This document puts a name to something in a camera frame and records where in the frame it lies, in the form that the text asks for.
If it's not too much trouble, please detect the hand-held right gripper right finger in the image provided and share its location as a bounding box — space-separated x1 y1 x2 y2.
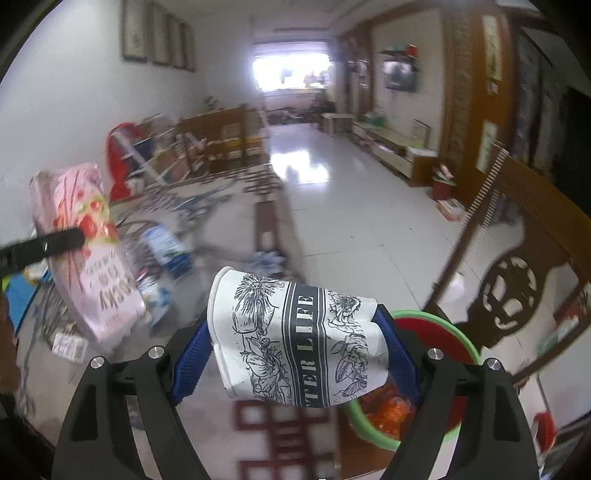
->
369 302 541 480

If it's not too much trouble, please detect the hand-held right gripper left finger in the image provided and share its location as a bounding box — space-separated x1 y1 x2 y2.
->
51 307 218 480

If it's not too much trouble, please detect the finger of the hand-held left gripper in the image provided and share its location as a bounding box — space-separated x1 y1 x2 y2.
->
0 227 88 278

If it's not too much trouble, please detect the red bin with green rim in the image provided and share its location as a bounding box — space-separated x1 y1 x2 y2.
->
339 310 482 452

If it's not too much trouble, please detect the pink strawberry snack packet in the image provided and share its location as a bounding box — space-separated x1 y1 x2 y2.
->
28 163 148 356

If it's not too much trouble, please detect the white printed paper cup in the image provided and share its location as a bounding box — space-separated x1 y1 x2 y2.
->
206 266 391 409

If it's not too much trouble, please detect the orange snack wrapper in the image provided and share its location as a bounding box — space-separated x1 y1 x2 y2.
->
360 383 416 439

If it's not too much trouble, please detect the small blue white packet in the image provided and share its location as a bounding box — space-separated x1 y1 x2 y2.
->
139 274 174 328

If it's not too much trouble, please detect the red bag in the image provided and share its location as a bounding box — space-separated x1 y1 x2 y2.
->
107 122 139 201

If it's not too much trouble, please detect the shelf with books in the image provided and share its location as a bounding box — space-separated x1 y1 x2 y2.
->
122 124 195 185

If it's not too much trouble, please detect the cardboard box on floor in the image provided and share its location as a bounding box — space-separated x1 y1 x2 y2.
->
436 198 465 222

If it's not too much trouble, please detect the wooden bench chair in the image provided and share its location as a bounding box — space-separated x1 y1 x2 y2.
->
175 107 269 178

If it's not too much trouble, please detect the long television cabinet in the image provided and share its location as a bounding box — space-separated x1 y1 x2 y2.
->
352 121 439 186

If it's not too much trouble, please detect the carved wooden chair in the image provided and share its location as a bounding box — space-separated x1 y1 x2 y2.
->
422 141 591 384

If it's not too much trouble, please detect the small white table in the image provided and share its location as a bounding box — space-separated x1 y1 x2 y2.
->
322 113 352 134

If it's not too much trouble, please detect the bright window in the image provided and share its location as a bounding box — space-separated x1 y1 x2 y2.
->
252 41 335 93

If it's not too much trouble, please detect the white bead string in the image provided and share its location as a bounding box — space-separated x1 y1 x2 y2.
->
455 148 509 278

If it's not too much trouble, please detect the framed wall picture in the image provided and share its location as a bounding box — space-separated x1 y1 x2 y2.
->
121 0 149 63
168 11 185 69
151 2 171 65
184 21 197 72

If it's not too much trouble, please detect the wall television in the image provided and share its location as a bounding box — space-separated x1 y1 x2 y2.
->
382 60 416 92

